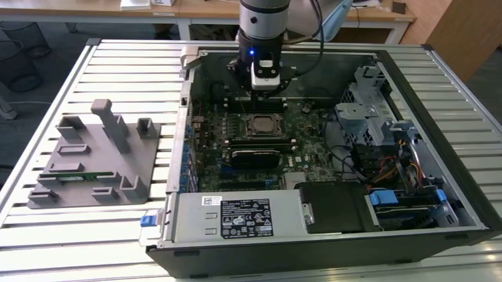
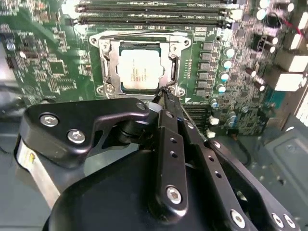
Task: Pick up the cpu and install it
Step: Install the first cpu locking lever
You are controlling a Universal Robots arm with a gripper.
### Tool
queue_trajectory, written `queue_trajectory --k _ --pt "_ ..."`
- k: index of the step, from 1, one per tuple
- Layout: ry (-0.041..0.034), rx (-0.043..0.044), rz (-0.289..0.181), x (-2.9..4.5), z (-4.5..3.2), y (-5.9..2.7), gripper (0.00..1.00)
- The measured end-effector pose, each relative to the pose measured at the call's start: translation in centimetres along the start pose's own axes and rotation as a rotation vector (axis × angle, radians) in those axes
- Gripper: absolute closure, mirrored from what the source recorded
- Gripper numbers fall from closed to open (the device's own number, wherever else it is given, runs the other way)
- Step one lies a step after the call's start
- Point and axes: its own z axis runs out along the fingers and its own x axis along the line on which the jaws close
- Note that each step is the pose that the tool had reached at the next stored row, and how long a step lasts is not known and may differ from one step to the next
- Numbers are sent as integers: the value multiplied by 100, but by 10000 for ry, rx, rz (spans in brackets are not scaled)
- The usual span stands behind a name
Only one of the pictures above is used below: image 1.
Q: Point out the silver CPU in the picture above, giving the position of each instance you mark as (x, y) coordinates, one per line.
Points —
(264, 124)

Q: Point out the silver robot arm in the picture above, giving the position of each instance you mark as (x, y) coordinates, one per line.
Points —
(262, 20)

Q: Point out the blue case latch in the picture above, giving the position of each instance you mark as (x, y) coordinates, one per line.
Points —
(147, 221)

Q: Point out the white cardboard box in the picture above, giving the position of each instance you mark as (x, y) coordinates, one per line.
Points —
(163, 2)
(135, 4)

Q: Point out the silver chipset heatsink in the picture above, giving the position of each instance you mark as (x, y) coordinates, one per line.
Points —
(295, 179)

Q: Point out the CPU socket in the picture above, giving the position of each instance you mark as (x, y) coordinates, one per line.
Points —
(246, 135)

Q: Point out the silver power supply box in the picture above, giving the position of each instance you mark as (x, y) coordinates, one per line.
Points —
(188, 217)

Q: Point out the grey metal stand foot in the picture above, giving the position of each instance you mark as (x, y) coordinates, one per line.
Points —
(8, 111)

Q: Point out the black graphics card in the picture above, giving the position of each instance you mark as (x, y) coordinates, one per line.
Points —
(255, 160)

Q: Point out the green motherboard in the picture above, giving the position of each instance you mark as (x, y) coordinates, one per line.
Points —
(310, 152)

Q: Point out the wooden desk white frame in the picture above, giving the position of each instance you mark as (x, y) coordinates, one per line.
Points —
(196, 10)

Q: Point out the black mesh wastebasket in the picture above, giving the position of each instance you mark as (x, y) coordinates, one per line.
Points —
(19, 70)
(31, 38)

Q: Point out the black plastic shroud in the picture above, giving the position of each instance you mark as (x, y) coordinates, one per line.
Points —
(336, 205)

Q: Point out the black RAM slot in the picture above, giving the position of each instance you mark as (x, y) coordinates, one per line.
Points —
(259, 146)
(274, 100)
(274, 108)
(274, 105)
(259, 140)
(259, 149)
(259, 143)

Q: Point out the green RAM stick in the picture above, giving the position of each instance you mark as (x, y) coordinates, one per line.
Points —
(89, 175)

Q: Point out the small brown box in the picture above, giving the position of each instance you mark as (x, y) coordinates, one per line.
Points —
(398, 7)

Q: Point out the metal disk bay cage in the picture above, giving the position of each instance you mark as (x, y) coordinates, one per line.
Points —
(352, 113)

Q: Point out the grey plastic parts rack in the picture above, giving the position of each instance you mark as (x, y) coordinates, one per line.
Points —
(97, 164)

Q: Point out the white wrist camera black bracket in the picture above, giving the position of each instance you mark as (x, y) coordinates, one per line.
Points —
(266, 82)

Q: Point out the black expansion slot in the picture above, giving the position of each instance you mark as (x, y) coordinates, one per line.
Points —
(243, 185)
(243, 176)

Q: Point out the black open PC case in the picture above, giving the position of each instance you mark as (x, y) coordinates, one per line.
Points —
(314, 258)

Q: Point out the wooden cabinet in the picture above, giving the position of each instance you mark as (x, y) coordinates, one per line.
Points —
(462, 35)

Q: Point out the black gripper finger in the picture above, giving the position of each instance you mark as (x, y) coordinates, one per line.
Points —
(288, 77)
(239, 73)

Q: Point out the hard disk in blue carrier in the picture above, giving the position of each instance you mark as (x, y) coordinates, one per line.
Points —
(382, 198)

